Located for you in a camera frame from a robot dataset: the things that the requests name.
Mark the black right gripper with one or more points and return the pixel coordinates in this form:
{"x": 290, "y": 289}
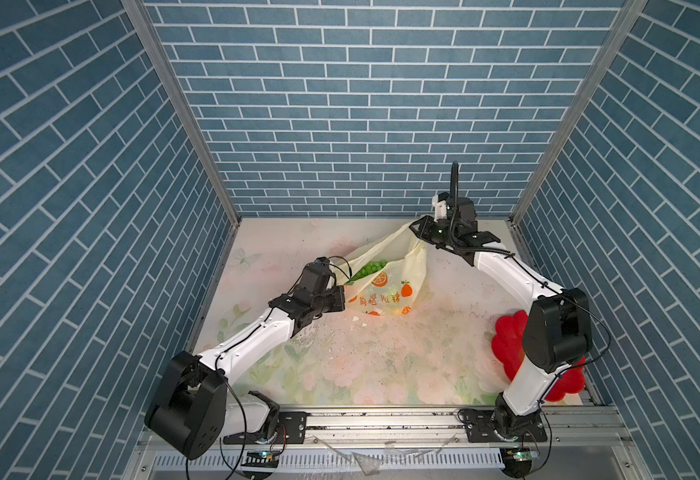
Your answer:
{"x": 426, "y": 224}

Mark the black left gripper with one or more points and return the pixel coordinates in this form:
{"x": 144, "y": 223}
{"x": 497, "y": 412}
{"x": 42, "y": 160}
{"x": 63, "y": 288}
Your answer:
{"x": 339, "y": 295}

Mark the yellowish printed plastic bag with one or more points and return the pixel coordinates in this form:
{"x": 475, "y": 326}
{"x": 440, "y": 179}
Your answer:
{"x": 394, "y": 290}

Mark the red flower shaped plate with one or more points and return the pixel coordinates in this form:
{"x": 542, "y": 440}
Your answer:
{"x": 510, "y": 349}

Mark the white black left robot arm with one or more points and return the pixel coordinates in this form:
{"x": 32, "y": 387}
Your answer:
{"x": 195, "y": 405}

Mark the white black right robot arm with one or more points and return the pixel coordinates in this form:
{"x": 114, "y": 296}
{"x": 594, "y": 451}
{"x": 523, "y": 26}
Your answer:
{"x": 558, "y": 333}

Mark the green fake grapes bunch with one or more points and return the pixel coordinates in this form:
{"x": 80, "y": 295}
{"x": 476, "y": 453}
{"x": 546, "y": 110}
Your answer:
{"x": 369, "y": 269}

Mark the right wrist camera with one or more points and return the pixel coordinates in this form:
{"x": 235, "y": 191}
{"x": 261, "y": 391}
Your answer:
{"x": 441, "y": 206}

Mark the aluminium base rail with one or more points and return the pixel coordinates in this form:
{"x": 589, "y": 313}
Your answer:
{"x": 449, "y": 442}

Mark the aluminium right corner post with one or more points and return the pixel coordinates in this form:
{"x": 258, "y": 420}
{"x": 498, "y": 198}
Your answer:
{"x": 623, "y": 24}

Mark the aluminium corner post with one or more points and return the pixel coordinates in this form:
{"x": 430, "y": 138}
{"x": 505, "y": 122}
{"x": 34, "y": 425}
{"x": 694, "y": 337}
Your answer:
{"x": 623, "y": 24}
{"x": 139, "y": 17}

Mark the aluminium left corner post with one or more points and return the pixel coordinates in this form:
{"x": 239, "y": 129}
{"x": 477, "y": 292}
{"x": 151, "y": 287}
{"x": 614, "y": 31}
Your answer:
{"x": 139, "y": 17}

